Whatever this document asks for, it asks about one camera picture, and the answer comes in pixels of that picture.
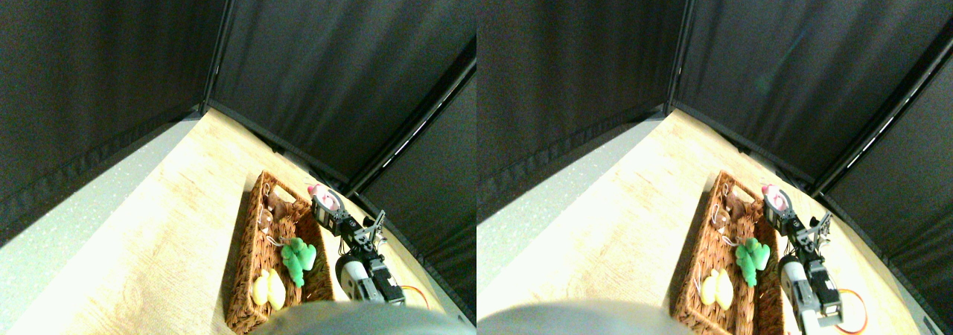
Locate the orange wire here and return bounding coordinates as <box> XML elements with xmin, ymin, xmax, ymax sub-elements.
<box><xmin>834</xmin><ymin>288</ymin><xmax>869</xmax><ymax>333</ymax></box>
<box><xmin>398</xmin><ymin>284</ymin><xmax>432</xmax><ymax>310</ymax></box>

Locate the black curtain stand pole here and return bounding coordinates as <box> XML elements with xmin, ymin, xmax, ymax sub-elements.
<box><xmin>200</xmin><ymin>0</ymin><xmax>240</xmax><ymax>120</ymax></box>
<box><xmin>810</xmin><ymin>50</ymin><xmax>953</xmax><ymax>197</ymax></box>
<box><xmin>664</xmin><ymin>0</ymin><xmax>704</xmax><ymax>120</ymax></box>
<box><xmin>346</xmin><ymin>52</ymin><xmax>477</xmax><ymax>197</ymax></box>

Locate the brown wicker basket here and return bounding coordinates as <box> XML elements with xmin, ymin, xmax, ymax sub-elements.
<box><xmin>670</xmin><ymin>171</ymin><xmax>786</xmax><ymax>335</ymax></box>
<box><xmin>223</xmin><ymin>171</ymin><xmax>334</xmax><ymax>334</ymax></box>

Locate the yellow toy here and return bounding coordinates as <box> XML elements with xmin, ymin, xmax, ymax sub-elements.
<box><xmin>700</xmin><ymin>268</ymin><xmax>734</xmax><ymax>310</ymax></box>
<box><xmin>252</xmin><ymin>268</ymin><xmax>287</xmax><ymax>310</ymax></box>

